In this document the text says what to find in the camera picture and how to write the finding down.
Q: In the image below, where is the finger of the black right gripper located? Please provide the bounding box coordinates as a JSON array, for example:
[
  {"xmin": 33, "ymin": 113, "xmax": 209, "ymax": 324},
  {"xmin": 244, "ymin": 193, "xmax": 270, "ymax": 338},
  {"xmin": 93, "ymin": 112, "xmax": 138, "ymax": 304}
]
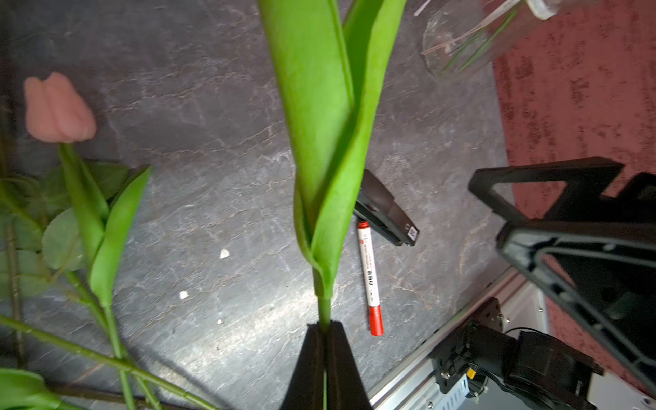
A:
[
  {"xmin": 468, "ymin": 156, "xmax": 625, "ymax": 223},
  {"xmin": 496, "ymin": 220, "xmax": 655, "ymax": 393}
]

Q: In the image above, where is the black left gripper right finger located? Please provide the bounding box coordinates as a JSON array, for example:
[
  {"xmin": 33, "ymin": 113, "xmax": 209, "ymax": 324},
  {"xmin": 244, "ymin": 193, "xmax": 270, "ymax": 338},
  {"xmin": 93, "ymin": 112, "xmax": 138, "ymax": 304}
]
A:
[{"xmin": 326, "ymin": 321, "xmax": 372, "ymax": 410}]

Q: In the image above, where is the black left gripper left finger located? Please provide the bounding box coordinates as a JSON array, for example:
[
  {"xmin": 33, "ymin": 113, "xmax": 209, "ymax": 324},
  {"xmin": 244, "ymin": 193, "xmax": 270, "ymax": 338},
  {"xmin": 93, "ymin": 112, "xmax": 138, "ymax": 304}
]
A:
[{"xmin": 280, "ymin": 324, "xmax": 326, "ymax": 410}]

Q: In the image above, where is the pink tulip bud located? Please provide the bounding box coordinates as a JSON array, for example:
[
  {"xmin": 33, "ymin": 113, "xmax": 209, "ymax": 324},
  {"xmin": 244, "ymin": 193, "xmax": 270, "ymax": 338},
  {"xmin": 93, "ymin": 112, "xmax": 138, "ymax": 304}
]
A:
[{"xmin": 22, "ymin": 71, "xmax": 155, "ymax": 410}]

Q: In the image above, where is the red capped white marker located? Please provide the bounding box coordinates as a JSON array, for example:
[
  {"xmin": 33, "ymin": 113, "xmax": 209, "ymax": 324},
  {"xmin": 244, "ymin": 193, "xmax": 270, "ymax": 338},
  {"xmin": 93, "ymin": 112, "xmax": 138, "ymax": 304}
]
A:
[{"xmin": 357, "ymin": 220, "xmax": 384, "ymax": 337}]

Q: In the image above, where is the clear glass vase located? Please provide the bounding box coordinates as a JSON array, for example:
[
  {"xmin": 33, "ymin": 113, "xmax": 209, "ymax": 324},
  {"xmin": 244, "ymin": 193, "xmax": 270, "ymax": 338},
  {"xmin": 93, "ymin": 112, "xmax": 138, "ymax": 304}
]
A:
[{"xmin": 412, "ymin": 0, "xmax": 601, "ymax": 80}]

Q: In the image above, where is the black stapler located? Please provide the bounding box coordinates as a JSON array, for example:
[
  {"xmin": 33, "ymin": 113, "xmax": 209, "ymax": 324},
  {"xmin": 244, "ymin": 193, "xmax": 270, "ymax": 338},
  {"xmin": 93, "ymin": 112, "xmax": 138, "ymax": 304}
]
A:
[{"xmin": 354, "ymin": 170, "xmax": 420, "ymax": 247}]

